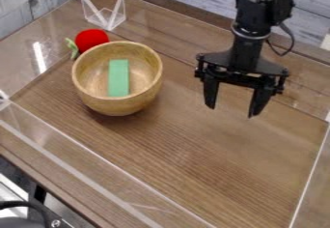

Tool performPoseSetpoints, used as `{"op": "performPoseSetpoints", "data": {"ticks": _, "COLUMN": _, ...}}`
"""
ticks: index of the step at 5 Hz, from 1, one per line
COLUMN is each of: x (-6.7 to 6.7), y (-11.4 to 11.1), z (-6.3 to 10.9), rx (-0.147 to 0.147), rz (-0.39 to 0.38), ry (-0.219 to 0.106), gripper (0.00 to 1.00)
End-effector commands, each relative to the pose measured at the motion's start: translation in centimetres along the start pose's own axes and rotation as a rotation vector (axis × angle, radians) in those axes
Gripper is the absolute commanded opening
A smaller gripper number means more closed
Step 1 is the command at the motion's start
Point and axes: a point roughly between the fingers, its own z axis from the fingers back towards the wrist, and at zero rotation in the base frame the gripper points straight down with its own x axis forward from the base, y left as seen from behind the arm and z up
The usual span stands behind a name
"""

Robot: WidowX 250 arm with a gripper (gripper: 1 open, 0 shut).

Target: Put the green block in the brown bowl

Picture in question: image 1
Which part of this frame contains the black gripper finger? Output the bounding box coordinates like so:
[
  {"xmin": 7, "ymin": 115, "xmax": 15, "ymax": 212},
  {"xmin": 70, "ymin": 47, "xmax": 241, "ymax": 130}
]
[
  {"xmin": 248, "ymin": 87, "xmax": 274, "ymax": 118},
  {"xmin": 204, "ymin": 74, "xmax": 220, "ymax": 109}
]

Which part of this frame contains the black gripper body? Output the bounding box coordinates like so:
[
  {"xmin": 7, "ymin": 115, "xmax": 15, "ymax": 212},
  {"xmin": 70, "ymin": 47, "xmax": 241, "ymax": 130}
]
[{"xmin": 196, "ymin": 36, "xmax": 289, "ymax": 95}]

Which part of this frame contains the green rectangular block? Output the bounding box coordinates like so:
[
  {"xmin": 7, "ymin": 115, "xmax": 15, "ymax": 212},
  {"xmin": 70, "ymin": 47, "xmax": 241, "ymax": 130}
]
[{"xmin": 109, "ymin": 59, "xmax": 129, "ymax": 97}]

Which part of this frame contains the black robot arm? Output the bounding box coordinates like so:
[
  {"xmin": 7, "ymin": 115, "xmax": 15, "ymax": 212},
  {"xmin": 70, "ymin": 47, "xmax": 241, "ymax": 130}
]
[{"xmin": 196, "ymin": 0, "xmax": 294, "ymax": 117}]

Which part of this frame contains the brown wooden bowl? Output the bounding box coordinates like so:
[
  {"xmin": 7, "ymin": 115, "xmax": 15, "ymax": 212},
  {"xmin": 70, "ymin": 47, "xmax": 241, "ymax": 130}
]
[{"xmin": 71, "ymin": 41, "xmax": 165, "ymax": 116}]

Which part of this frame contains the red plush apple toy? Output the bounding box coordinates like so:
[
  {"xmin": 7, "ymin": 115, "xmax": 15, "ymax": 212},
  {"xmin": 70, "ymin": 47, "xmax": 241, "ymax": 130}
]
[{"xmin": 65, "ymin": 29, "xmax": 110, "ymax": 60}]

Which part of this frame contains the clear acrylic table barrier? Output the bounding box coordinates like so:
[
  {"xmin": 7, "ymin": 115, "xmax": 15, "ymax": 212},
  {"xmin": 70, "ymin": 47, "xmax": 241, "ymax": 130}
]
[{"xmin": 0, "ymin": 91, "xmax": 216, "ymax": 228}]

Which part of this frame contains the black metal table leg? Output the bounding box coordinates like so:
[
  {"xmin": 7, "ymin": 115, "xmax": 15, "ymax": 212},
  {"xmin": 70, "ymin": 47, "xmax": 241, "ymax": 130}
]
[{"xmin": 34, "ymin": 185, "xmax": 47, "ymax": 203}]

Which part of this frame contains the clear acrylic corner bracket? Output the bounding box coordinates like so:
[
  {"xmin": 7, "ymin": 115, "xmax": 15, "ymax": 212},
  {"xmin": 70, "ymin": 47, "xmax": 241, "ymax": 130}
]
[{"xmin": 82, "ymin": 0, "xmax": 127, "ymax": 31}]

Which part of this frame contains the black cable under table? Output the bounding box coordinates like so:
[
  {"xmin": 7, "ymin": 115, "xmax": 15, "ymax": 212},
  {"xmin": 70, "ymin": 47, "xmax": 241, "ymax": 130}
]
[{"xmin": 0, "ymin": 200, "xmax": 53, "ymax": 228}]

